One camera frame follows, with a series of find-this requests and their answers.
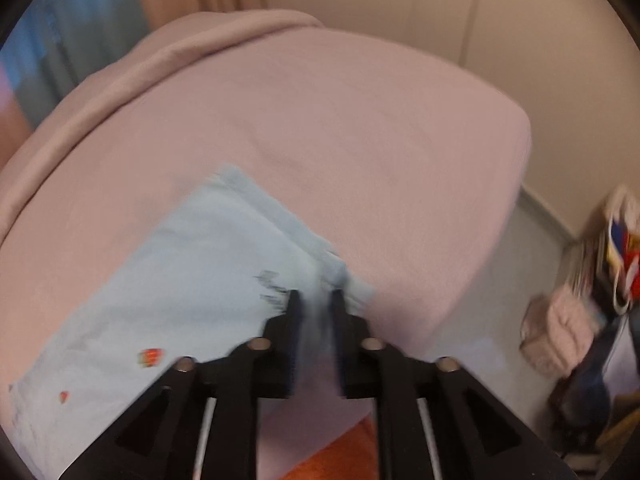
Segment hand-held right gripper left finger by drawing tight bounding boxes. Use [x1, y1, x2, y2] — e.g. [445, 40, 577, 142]
[59, 289, 303, 480]

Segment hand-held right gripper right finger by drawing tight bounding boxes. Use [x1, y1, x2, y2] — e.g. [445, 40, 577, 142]
[330, 289, 581, 480]

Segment light blue denim pants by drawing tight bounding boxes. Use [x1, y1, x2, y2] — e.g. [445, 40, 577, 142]
[9, 164, 377, 480]

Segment bed with pink sheet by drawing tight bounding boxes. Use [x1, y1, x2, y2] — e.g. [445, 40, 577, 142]
[0, 10, 533, 480]

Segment dark cloth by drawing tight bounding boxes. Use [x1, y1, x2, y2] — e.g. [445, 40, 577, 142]
[549, 305, 640, 456]

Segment white printed tote bag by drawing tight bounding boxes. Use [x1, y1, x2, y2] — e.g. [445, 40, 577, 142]
[602, 185, 640, 316]

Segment pink duvet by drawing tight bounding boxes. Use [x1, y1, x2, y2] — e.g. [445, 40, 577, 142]
[0, 9, 326, 241]

